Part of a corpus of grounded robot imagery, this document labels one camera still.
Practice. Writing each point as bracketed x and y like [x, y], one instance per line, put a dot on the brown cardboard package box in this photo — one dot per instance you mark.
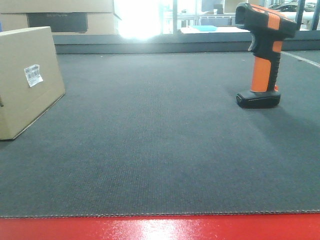
[21, 105]

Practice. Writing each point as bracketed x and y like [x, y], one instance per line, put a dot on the orange black barcode scanner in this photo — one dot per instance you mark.
[269, 28]

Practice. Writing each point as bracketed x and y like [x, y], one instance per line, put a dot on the blue tray on table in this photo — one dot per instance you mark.
[202, 28]

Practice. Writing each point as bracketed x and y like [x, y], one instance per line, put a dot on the white barcode label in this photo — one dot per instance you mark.
[33, 76]

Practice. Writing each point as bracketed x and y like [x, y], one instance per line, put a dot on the stacked cardboard boxes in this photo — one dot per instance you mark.
[65, 17]

